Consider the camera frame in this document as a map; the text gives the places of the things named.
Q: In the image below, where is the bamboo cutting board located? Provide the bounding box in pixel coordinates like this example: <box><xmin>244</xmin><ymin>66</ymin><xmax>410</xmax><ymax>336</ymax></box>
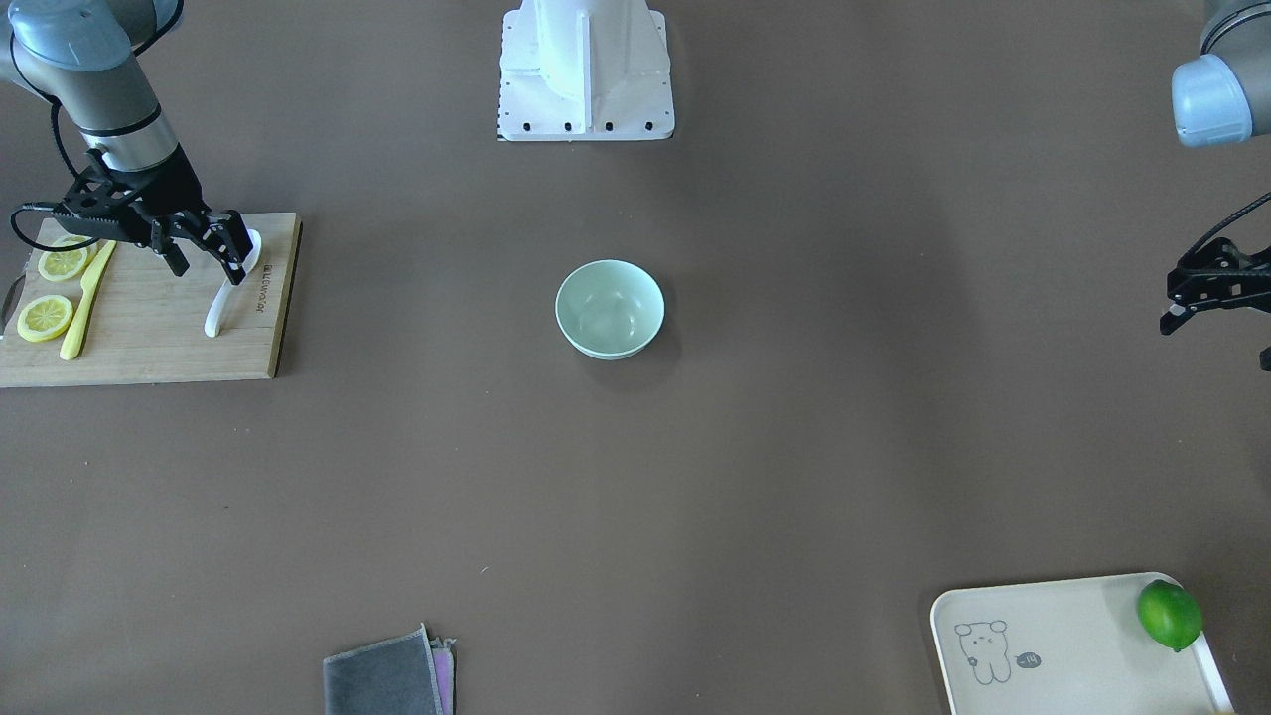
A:
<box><xmin>1</xmin><ymin>213</ymin><xmax>302</xmax><ymax>386</ymax></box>

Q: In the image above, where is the lemon slice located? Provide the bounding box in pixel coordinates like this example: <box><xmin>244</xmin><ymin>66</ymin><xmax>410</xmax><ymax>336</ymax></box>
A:
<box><xmin>37</xmin><ymin>240</ymin><xmax>97</xmax><ymax>282</ymax></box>
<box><xmin>15</xmin><ymin>293</ymin><xmax>75</xmax><ymax>343</ymax></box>

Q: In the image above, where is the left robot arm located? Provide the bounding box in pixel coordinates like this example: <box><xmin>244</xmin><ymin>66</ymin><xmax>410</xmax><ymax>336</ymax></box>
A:
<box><xmin>1159</xmin><ymin>1</ymin><xmax>1270</xmax><ymax>337</ymax></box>

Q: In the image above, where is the white ceramic spoon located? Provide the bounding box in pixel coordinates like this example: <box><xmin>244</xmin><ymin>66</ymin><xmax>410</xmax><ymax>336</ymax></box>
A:
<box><xmin>205</xmin><ymin>229</ymin><xmax>263</xmax><ymax>339</ymax></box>

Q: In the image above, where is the grey folded cloth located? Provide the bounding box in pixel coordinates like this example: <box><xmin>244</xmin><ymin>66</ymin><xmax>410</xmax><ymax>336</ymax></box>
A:
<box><xmin>323</xmin><ymin>624</ymin><xmax>458</xmax><ymax>714</ymax></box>

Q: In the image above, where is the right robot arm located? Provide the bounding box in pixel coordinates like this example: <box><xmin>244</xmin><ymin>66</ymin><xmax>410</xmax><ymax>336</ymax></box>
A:
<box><xmin>3</xmin><ymin>1</ymin><xmax>253</xmax><ymax>284</ymax></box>

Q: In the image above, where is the lemon slice lower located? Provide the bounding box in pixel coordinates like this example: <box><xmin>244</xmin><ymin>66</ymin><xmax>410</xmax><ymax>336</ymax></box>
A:
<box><xmin>15</xmin><ymin>293</ymin><xmax>75</xmax><ymax>343</ymax></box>

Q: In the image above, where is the mint green bowl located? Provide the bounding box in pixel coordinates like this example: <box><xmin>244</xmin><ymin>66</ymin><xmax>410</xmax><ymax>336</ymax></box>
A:
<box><xmin>554</xmin><ymin>259</ymin><xmax>666</xmax><ymax>359</ymax></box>

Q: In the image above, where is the lemon slice upper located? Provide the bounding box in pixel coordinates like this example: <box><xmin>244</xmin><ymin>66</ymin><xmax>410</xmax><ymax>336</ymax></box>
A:
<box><xmin>37</xmin><ymin>240</ymin><xmax>97</xmax><ymax>282</ymax></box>

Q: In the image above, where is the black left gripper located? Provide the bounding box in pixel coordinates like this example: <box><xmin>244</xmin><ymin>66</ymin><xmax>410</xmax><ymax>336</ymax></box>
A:
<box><xmin>1159</xmin><ymin>237</ymin><xmax>1270</xmax><ymax>337</ymax></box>

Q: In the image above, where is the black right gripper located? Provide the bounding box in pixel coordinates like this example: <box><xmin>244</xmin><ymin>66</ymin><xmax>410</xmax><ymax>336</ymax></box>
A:
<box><xmin>52</xmin><ymin>149</ymin><xmax>254</xmax><ymax>286</ymax></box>

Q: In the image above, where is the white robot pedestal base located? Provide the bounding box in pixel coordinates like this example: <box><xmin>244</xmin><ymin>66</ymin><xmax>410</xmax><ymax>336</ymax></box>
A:
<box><xmin>496</xmin><ymin>1</ymin><xmax>676</xmax><ymax>142</ymax></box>

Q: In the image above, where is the green lime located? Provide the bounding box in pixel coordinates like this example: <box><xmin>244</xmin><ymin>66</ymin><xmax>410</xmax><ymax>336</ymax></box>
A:
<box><xmin>1136</xmin><ymin>579</ymin><xmax>1202</xmax><ymax>652</ymax></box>

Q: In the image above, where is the yellow plastic knife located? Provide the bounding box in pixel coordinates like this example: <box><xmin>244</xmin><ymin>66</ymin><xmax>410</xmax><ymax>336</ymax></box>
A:
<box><xmin>58</xmin><ymin>241</ymin><xmax>117</xmax><ymax>361</ymax></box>

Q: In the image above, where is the cream rabbit tray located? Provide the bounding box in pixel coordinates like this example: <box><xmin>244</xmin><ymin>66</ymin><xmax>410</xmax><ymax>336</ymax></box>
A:
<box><xmin>929</xmin><ymin>573</ymin><xmax>1235</xmax><ymax>714</ymax></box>

